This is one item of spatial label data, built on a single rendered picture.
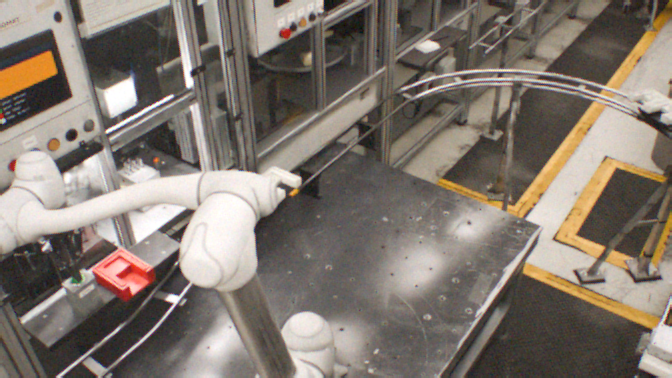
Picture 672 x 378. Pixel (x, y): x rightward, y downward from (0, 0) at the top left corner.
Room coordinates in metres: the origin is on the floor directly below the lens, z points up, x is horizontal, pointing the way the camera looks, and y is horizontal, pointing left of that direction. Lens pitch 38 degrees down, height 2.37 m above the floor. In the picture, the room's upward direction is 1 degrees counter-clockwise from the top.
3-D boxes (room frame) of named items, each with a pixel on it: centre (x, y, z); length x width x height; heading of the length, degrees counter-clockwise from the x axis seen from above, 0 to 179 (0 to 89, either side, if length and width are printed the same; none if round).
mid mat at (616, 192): (2.80, -1.70, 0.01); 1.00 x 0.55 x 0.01; 144
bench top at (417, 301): (1.62, 0.03, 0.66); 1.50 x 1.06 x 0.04; 144
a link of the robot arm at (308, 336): (1.19, 0.10, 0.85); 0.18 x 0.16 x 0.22; 169
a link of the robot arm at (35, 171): (1.29, 0.79, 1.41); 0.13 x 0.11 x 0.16; 169
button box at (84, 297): (1.31, 0.79, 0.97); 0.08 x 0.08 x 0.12; 54
